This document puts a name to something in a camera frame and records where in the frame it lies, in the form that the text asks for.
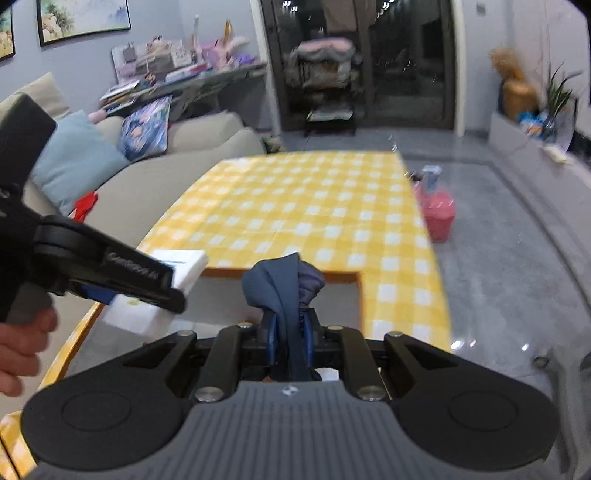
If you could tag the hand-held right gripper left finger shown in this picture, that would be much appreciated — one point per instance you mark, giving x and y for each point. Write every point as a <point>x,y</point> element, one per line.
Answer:
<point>272,341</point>

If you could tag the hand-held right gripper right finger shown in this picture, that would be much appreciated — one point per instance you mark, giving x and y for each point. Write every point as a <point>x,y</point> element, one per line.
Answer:
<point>307,341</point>

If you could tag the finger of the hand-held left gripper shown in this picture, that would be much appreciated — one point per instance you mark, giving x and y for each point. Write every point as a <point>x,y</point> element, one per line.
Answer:
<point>129,274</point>

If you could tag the orange cardboard box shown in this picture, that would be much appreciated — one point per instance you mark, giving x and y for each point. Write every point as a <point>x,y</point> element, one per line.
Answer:
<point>344,314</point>

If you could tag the white paper packet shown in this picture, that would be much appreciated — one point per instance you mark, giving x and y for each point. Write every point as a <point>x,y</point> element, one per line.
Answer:
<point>152,318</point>

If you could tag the dark blue cloth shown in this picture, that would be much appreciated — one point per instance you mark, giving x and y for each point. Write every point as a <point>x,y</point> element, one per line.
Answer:
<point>281,286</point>

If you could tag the person's left hand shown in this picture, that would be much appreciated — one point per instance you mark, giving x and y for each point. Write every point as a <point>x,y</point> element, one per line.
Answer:
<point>21,350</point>

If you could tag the beige cushion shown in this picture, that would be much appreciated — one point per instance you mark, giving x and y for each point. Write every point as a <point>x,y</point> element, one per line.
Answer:
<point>46,92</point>

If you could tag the light blue cushion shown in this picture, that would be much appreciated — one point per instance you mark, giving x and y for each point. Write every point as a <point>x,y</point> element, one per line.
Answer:
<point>78,157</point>

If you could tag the red ribbon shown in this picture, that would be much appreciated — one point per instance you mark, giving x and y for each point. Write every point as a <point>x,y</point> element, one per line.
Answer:
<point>85,207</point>

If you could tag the beige sofa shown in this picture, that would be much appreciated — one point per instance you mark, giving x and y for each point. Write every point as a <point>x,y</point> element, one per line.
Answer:
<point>152,194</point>

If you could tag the small framed landscape painting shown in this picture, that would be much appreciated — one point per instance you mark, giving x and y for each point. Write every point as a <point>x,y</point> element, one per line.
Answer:
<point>5,32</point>

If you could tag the printed picture cushion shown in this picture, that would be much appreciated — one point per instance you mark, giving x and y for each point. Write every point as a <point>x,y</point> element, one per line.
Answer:
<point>143,129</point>

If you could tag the large framed landscape painting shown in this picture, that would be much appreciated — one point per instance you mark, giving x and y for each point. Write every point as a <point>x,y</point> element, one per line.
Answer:
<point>83,18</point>

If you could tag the cluttered side table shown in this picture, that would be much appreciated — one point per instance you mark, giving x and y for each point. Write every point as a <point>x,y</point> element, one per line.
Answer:
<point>184,87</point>

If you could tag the pink bin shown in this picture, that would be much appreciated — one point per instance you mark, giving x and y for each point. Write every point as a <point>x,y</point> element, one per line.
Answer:
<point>436,214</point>

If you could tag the white drink carton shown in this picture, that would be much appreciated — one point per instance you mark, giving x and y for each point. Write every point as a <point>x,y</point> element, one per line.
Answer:
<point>431,177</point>

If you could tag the black shelf rack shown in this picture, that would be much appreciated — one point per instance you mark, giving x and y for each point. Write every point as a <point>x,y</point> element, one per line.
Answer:
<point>323,92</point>

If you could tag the grey chair base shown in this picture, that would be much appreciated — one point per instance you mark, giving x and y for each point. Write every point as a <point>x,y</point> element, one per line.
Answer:
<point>572,369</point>

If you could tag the white low cabinet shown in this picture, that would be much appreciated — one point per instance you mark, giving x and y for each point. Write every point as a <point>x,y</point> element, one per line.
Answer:
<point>512,138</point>

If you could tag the dark glass sliding door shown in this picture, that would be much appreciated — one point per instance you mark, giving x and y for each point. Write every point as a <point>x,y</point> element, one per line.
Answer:
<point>406,69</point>

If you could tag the pink plush cushion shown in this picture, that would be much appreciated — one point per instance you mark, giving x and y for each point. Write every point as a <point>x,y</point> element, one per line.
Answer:
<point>325,47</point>

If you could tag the blue snack packet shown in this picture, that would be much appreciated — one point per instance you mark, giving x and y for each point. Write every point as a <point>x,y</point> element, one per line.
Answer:
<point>531,122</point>

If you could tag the gold vase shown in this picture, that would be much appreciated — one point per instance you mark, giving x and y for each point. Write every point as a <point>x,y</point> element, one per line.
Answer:
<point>519,101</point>

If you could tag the dried flower bunch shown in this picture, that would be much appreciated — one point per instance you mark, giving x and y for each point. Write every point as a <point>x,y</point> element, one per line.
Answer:
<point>507,64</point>

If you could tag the green potted plant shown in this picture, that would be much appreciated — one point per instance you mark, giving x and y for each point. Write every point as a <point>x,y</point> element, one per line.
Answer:
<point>561,97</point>

